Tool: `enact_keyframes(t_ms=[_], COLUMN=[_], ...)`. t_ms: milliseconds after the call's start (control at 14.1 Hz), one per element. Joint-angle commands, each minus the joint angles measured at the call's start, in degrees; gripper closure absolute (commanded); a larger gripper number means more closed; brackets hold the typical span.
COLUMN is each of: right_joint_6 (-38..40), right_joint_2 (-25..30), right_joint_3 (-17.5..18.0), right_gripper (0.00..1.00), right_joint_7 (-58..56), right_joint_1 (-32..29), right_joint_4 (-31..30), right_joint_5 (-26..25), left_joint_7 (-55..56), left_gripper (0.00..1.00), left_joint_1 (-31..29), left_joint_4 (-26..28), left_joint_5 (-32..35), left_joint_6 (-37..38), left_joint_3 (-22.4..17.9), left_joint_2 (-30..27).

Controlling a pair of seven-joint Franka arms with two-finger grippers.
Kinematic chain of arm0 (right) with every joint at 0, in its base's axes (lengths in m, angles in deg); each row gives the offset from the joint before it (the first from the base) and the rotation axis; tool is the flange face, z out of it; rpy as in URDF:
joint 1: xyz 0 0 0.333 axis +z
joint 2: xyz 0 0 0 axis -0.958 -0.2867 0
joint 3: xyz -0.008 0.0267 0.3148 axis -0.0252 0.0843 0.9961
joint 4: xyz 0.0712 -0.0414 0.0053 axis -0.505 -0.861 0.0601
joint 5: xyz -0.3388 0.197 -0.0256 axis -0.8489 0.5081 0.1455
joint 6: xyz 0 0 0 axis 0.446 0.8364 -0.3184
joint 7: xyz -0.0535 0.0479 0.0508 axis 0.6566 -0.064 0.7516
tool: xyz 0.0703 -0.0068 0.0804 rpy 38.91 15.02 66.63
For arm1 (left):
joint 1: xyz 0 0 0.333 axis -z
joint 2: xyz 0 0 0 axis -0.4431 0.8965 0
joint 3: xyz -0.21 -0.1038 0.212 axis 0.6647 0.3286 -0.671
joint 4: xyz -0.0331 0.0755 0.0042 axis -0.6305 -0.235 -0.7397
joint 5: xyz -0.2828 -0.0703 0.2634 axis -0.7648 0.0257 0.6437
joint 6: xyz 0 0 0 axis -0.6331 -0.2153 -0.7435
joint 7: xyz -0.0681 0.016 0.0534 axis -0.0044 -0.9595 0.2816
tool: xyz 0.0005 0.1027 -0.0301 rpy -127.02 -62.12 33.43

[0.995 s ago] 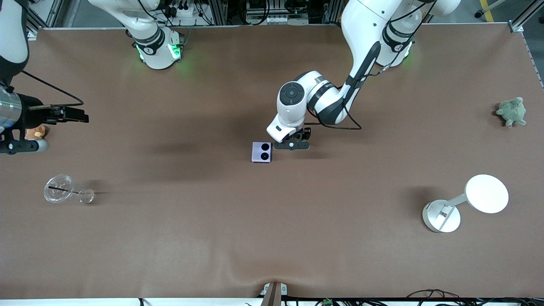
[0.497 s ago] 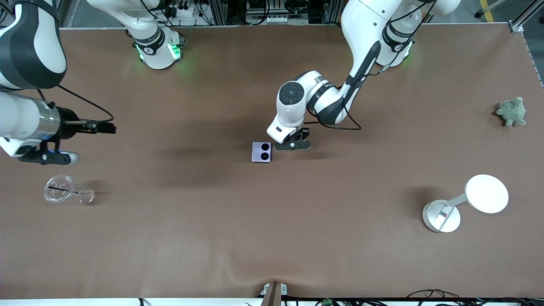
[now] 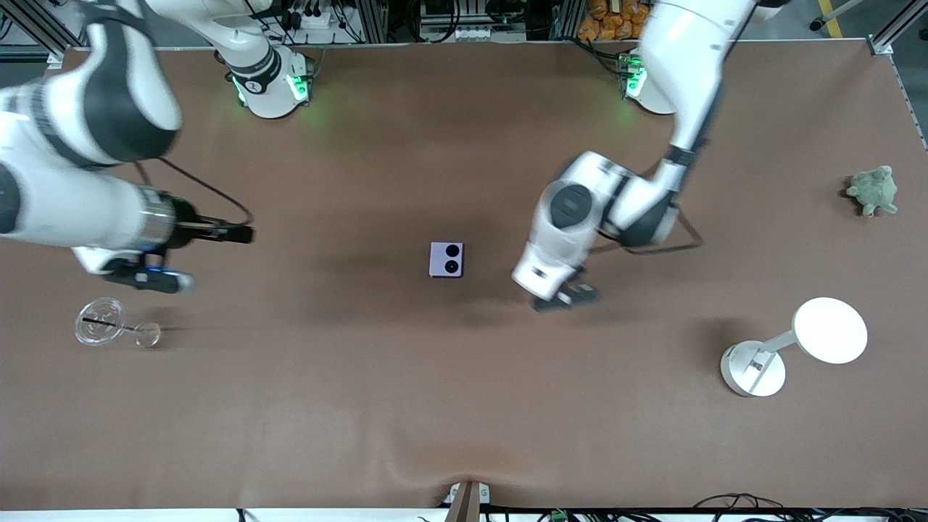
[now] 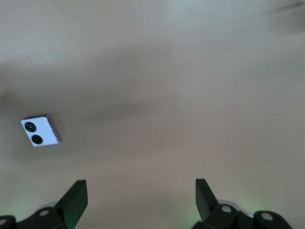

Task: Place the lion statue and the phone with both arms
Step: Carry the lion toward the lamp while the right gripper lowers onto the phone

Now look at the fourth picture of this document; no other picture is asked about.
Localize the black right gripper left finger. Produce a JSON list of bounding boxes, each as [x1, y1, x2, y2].
[[28, 179, 89, 229]]

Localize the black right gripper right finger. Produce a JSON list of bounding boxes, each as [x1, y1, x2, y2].
[[192, 178, 240, 229]]

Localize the lilac flip phone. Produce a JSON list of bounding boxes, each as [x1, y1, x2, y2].
[[20, 114, 61, 147]]

